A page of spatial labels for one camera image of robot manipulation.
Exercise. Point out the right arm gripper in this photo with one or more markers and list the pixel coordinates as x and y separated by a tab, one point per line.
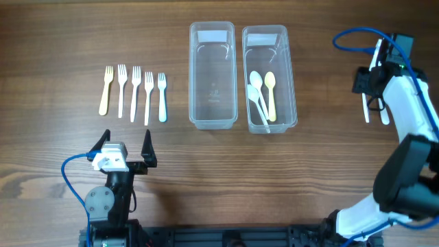
358	86

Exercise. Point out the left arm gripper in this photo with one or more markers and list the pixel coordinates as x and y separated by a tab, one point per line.
147	151

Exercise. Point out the white plastic spoon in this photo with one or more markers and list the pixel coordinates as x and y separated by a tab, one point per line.
253	95
365	108
385	120
256	81

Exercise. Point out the white plastic fork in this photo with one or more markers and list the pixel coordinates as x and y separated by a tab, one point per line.
122	79
149	86
136	81

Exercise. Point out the light blue plastic fork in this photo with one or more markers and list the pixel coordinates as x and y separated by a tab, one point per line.
162	84

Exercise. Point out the yellow plastic spoon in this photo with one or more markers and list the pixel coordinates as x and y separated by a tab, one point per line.
270	83

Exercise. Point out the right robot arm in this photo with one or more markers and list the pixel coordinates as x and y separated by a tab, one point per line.
400	195

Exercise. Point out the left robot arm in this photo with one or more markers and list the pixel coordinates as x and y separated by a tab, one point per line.
108	206

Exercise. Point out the right clear plastic container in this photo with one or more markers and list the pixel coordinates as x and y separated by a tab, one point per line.
266	48

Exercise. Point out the clear plastic container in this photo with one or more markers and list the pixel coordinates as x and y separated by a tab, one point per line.
266	48
212	75

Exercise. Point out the left clear plastic container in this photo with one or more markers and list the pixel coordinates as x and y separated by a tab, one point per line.
212	75

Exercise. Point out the yellow plastic fork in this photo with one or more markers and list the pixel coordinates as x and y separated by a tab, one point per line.
108	78

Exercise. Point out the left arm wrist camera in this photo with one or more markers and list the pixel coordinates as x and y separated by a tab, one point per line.
112	158

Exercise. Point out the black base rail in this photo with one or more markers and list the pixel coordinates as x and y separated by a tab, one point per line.
287	236

